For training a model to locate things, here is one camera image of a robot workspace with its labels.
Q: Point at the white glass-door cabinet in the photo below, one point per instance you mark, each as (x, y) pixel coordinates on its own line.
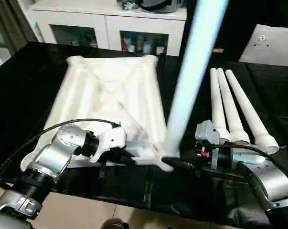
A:
(86, 23)

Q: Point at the grey helmet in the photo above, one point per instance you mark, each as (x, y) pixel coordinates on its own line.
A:
(160, 6)

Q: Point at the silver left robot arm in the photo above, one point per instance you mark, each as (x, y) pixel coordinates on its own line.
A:
(53, 155)

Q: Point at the grey curtain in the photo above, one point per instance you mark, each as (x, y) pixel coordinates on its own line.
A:
(7, 23)

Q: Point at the red bottle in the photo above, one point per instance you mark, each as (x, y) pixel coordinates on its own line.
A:
(123, 47)

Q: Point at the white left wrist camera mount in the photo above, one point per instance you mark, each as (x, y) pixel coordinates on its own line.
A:
(112, 140)

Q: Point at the black work mat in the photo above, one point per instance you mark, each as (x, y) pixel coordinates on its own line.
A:
(26, 95)

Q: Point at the white plastic table leg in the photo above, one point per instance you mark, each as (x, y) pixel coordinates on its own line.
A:
(227, 100)
(246, 102)
(216, 100)
(194, 71)

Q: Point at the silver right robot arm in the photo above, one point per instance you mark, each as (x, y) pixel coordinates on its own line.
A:
(270, 181)

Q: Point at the white plastic table top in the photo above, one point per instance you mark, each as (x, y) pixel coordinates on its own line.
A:
(105, 95)

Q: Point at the black box with gold label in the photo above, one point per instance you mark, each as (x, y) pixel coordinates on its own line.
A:
(229, 23)

